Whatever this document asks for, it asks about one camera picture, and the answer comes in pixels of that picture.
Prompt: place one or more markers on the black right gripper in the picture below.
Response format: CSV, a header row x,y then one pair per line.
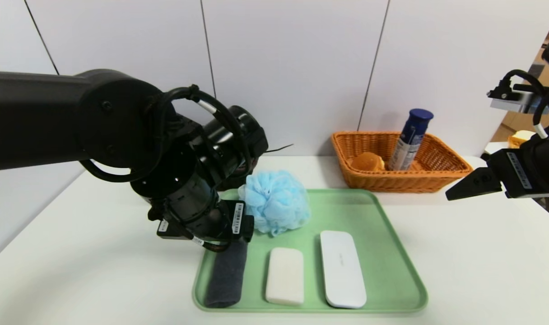
x,y
517,174

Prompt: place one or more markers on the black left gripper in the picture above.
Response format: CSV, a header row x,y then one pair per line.
x,y
235,219

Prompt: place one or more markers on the blue mesh bath pouf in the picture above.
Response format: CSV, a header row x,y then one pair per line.
x,y
276,203

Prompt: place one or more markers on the dark grey towel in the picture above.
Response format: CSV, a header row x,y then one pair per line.
x,y
227,280

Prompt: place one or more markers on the white soap bar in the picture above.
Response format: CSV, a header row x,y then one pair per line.
x,y
285,275

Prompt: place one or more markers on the blue white spray can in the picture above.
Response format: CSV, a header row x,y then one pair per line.
x,y
407,140

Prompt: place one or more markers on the brown bread bun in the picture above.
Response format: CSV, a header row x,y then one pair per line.
x,y
367,161

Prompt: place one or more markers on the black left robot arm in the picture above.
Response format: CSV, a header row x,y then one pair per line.
x,y
53,117

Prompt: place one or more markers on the orange wicker basket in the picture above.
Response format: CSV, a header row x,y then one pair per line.
x,y
410,180

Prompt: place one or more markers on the white side table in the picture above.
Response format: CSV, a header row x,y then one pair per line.
x,y
495,148

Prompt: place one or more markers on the yellow toast slice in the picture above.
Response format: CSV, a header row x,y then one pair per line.
x,y
520,137

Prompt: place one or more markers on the white oblong case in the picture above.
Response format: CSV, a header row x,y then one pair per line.
x,y
342,268

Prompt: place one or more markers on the green plastic tray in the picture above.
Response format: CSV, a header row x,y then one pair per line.
x,y
387,271

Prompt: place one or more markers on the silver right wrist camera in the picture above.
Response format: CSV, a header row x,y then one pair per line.
x,y
518,104

